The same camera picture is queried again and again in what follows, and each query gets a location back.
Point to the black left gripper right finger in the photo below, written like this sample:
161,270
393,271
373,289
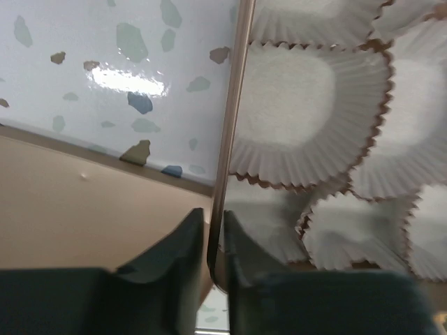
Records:
267,297

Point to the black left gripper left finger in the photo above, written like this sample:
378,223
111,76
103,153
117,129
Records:
157,292

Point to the gold square cookie tin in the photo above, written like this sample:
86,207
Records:
339,146

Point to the gold square tin lid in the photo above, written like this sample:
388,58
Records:
66,206

